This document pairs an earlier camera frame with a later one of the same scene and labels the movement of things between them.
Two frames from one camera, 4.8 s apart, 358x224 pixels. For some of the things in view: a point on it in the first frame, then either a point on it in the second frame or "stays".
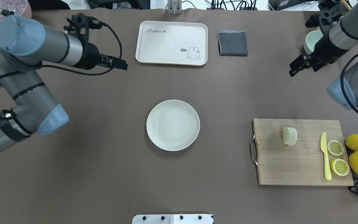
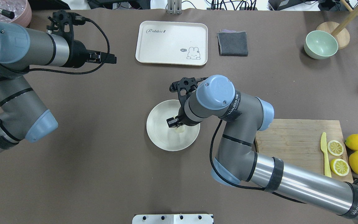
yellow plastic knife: x=323 y=148 stays
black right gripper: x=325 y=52 -> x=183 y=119
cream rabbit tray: x=172 y=43 stays
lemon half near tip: x=339 y=167 stays
